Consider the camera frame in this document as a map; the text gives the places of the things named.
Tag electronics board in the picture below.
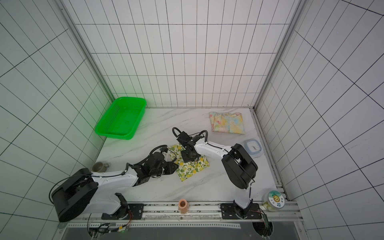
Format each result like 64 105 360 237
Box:
87 223 131 239
252 210 273 239

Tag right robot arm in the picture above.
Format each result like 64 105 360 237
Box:
172 127 258 219

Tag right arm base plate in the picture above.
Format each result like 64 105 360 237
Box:
220 202 263 220

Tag right electronics board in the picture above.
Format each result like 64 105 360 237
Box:
252 210 273 239

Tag green lemon print skirt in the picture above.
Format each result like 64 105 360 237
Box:
168 144 210 182

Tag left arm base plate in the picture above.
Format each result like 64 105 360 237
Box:
101 204 145 221

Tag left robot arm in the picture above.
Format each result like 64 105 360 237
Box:
50 152 179 223

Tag blue rimmed container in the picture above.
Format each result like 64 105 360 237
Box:
244 139 263 158

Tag grey ceramic mug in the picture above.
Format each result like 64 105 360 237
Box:
91 162 110 173

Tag green plastic basket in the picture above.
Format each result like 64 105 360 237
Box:
95 97 147 140

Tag pastel floral skirt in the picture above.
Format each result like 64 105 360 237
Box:
209 112 246 135

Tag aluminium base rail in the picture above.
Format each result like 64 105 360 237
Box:
58 202 304 231

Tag left electronics board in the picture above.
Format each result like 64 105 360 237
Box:
87 223 131 239

